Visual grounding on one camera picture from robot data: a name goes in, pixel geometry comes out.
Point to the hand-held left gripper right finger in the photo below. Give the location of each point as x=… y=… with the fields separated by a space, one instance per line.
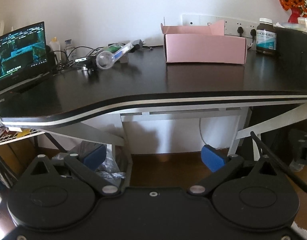
x=213 y=158

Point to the black power plug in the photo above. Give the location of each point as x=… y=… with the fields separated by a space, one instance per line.
x=240 y=31
x=253 y=33

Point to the white bottle with yellow cap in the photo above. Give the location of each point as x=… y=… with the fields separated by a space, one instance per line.
x=55 y=47

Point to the small clear bottle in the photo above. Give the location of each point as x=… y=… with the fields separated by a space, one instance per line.
x=69 y=46

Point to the clear plastic containers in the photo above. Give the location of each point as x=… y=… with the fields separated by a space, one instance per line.
x=301 y=25

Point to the white desk frame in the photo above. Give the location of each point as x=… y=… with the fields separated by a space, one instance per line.
x=133 y=113

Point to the black portable monitor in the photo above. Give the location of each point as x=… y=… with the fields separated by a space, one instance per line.
x=18 y=52

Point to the clear plastic toiletry pouch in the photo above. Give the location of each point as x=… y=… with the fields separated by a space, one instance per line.
x=111 y=57

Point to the red vase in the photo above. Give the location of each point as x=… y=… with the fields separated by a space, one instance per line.
x=294 y=16

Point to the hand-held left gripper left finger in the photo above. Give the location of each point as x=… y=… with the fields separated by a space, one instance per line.
x=94 y=158

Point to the white wall socket panel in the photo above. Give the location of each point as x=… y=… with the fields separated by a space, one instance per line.
x=193 y=20

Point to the grey plastic bag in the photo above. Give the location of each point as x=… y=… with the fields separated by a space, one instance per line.
x=113 y=162

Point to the black storage cabinet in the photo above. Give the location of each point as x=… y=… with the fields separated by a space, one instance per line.
x=293 y=47

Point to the black power adapter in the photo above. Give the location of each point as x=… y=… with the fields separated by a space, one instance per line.
x=137 y=44

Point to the brown supplement bottle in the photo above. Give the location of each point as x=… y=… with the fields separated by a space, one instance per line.
x=266 y=42

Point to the pink cardboard box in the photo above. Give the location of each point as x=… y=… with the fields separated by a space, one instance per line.
x=206 y=50

